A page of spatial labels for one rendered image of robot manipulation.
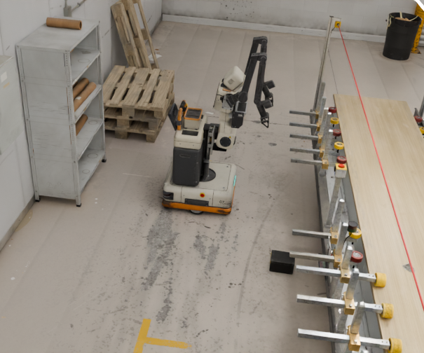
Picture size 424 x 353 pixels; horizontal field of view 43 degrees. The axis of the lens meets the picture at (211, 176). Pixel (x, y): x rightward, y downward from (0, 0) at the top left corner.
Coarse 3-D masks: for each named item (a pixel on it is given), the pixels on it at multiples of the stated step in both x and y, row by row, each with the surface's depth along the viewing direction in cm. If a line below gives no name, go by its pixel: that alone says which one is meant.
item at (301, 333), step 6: (300, 330) 278; (306, 330) 279; (300, 336) 278; (306, 336) 277; (312, 336) 277; (318, 336) 276; (324, 336) 276; (330, 336) 276; (336, 336) 276; (342, 336) 277; (348, 336) 277; (342, 342) 277; (348, 342) 276; (360, 342) 275; (366, 342) 275; (372, 342) 275; (378, 342) 275; (384, 342) 275; (384, 348) 275
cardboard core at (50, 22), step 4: (48, 20) 480; (52, 20) 480; (56, 20) 480; (60, 20) 479; (64, 20) 479; (68, 20) 479; (72, 20) 479; (76, 20) 480; (80, 20) 480; (48, 24) 481; (52, 24) 481; (56, 24) 480; (60, 24) 480; (64, 24) 479; (68, 24) 479; (72, 24) 479; (76, 24) 478; (80, 24) 485; (68, 28) 483; (72, 28) 482; (76, 28) 481; (80, 28) 484
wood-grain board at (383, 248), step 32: (352, 96) 563; (352, 128) 498; (384, 128) 503; (416, 128) 507; (352, 160) 446; (384, 160) 450; (416, 160) 454; (352, 192) 410; (384, 192) 408; (416, 192) 411; (384, 224) 373; (416, 224) 376; (384, 256) 343; (416, 256) 345; (384, 288) 318; (416, 288) 320; (384, 320) 296; (416, 320) 298; (384, 352) 279; (416, 352) 279
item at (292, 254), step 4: (292, 252) 347; (296, 252) 347; (300, 252) 347; (292, 256) 347; (296, 256) 346; (300, 256) 346; (304, 256) 346; (308, 256) 345; (312, 256) 345; (316, 256) 345; (320, 256) 345; (324, 256) 346; (328, 256) 346; (332, 256) 346; (316, 260) 346; (320, 260) 346; (324, 260) 345; (328, 260) 345; (332, 260) 345; (352, 264) 344; (356, 264) 344
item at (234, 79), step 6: (228, 72) 476; (234, 72) 465; (240, 72) 475; (228, 78) 466; (234, 78) 465; (240, 78) 466; (228, 84) 468; (234, 84) 467; (240, 84) 467; (234, 90) 471
